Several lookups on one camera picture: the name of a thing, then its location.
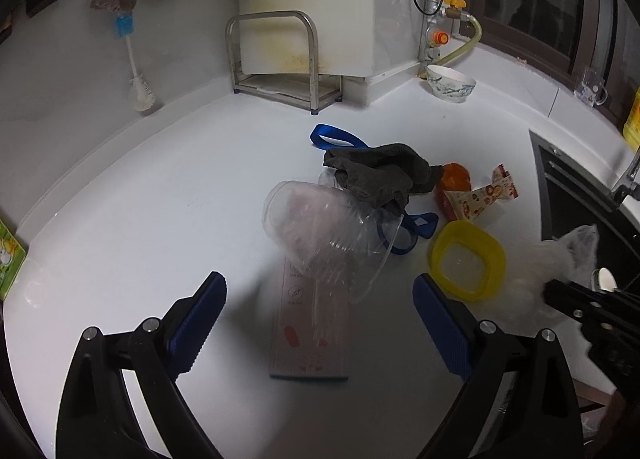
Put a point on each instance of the metal faucet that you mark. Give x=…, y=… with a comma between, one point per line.
x=627, y=184

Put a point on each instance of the yellow oil bottle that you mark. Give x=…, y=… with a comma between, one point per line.
x=633, y=121

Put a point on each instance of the clear plastic cup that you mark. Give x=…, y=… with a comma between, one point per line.
x=320, y=234

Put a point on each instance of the patterned ceramic bowl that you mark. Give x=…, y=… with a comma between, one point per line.
x=450, y=85

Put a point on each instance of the white spoon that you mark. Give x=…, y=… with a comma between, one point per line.
x=605, y=279

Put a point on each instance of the pink flat paper package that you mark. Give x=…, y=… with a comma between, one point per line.
x=310, y=334

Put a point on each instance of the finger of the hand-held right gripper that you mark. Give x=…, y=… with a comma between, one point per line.
x=575, y=308
x=585, y=287

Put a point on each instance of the metal rack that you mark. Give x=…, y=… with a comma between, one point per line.
x=312, y=59

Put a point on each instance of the orange snack packet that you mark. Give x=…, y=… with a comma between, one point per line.
x=452, y=181

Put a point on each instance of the dark grey cloth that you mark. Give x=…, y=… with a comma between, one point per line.
x=380, y=171

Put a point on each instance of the patterned snack wrapper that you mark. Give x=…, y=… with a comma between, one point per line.
x=480, y=196

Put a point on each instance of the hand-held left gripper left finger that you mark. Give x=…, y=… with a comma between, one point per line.
x=200, y=319

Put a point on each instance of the glass mug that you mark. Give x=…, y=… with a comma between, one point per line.
x=590, y=86

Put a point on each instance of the gas pipe with valves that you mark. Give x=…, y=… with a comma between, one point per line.
x=434, y=4

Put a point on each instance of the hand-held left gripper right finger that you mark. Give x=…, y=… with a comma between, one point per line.
x=440, y=321

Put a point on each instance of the white plastic bag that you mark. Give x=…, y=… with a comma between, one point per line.
x=560, y=259

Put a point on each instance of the green seasoning packet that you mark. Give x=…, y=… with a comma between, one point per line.
x=9, y=259

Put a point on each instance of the dark sink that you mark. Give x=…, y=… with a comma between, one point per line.
x=570, y=189

